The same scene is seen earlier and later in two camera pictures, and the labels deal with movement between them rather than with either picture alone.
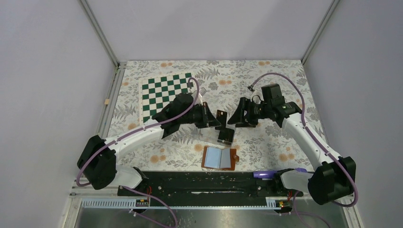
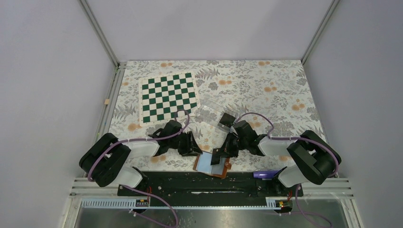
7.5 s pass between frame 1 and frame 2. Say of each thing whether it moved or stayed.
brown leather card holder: moved
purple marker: stayed
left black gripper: moved
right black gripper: moved
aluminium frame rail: stayed
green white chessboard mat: stayed
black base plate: stayed
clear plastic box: moved
